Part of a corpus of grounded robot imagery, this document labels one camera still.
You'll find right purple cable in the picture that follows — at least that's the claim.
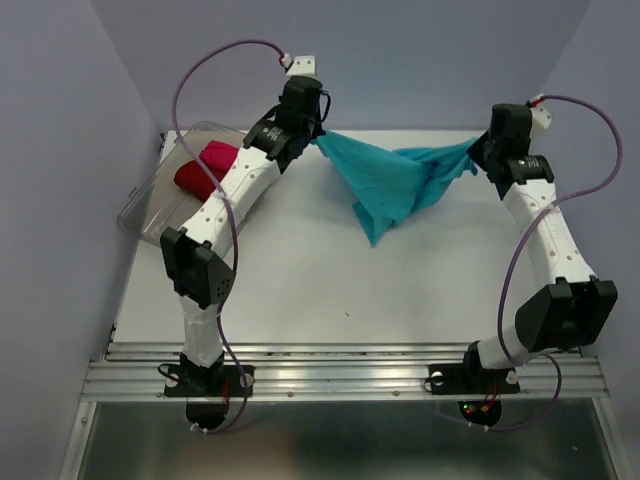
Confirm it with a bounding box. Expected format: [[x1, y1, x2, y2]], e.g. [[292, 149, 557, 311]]
[[429, 94, 626, 435]]

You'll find clear plastic bin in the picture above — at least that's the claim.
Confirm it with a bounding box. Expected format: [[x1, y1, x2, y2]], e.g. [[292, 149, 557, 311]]
[[117, 121, 244, 247]]

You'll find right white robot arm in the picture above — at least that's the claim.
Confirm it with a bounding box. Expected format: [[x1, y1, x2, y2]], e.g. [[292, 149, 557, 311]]
[[460, 95, 618, 390]]

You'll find turquoise t shirt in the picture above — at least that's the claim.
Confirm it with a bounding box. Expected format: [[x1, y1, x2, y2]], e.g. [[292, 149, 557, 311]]
[[312, 131, 478, 246]]

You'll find aluminium mounting rail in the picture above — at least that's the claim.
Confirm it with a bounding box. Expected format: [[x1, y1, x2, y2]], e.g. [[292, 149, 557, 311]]
[[81, 342, 609, 402]]

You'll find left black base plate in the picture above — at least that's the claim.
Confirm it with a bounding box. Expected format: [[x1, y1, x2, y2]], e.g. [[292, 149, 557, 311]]
[[158, 363, 255, 399]]

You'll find pink rolled shirt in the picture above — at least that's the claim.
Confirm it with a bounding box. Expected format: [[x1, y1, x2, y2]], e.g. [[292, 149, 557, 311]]
[[199, 140, 239, 181]]

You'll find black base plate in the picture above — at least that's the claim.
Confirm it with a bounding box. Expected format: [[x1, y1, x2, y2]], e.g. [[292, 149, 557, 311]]
[[423, 341, 521, 395], [158, 363, 255, 399]]

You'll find dark red rolled shirt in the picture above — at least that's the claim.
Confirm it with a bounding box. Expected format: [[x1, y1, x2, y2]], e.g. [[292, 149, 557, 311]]
[[173, 160, 216, 203]]

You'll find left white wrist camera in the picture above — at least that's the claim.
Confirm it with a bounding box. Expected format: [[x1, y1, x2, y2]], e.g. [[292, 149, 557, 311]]
[[282, 55, 317, 79]]

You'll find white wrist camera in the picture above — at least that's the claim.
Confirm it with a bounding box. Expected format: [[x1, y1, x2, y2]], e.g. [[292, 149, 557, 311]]
[[282, 55, 317, 79], [530, 103, 552, 139]]

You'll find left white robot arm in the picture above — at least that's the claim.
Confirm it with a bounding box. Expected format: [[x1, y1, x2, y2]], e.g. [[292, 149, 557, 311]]
[[160, 74, 325, 394]]

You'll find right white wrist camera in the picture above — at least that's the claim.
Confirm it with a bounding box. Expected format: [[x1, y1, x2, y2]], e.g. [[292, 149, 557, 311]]
[[530, 103, 552, 139]]

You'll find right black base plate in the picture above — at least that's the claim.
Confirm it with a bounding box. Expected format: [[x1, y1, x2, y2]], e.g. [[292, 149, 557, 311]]
[[423, 341, 521, 395]]

